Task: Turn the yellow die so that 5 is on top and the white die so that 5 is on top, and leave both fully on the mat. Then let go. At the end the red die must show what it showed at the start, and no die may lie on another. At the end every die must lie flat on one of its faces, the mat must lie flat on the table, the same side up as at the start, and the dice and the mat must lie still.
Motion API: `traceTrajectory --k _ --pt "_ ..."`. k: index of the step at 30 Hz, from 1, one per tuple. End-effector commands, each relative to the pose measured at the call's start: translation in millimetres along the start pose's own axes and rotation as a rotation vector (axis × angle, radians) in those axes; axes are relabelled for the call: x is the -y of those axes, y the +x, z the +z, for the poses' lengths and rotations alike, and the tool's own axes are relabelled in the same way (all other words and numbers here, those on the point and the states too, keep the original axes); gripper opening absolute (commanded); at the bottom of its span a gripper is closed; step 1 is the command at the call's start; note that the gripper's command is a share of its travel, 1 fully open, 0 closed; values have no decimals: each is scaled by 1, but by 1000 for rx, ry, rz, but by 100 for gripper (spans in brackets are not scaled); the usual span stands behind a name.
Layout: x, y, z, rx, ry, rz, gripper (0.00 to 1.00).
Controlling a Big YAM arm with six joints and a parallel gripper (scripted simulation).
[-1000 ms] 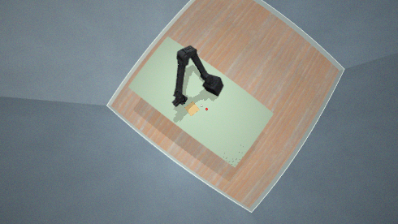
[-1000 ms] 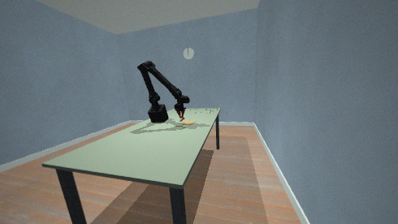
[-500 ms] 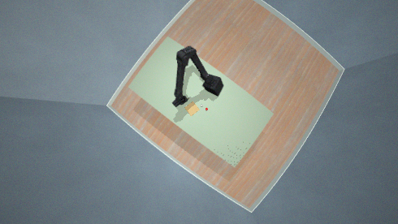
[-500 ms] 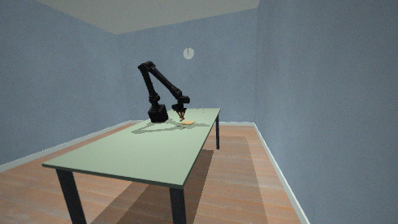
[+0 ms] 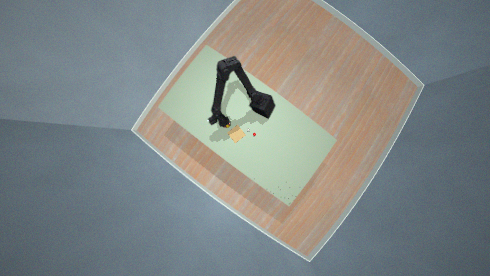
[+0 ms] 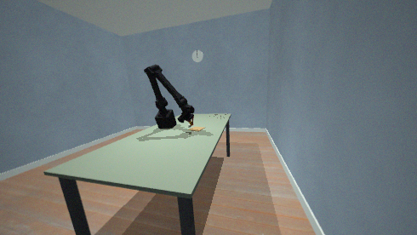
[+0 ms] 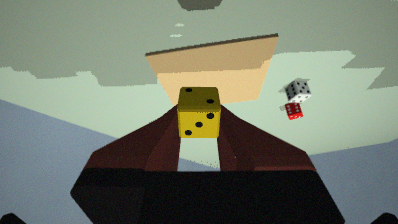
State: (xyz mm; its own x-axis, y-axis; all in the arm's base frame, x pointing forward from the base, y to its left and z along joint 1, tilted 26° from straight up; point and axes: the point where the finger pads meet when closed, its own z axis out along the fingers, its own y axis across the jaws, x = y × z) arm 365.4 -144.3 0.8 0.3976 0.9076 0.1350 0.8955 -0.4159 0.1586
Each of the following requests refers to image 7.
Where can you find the tan mat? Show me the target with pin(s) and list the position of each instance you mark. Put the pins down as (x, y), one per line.
(237, 68)

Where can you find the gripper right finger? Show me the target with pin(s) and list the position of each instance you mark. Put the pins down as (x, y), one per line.
(254, 148)

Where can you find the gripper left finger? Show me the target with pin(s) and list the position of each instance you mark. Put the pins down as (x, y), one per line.
(144, 147)

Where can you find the red die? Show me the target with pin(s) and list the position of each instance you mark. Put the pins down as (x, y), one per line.
(293, 110)

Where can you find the yellow die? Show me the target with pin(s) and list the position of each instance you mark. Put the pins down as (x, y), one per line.
(199, 111)

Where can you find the white die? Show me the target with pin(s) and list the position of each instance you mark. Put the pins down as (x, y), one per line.
(298, 91)

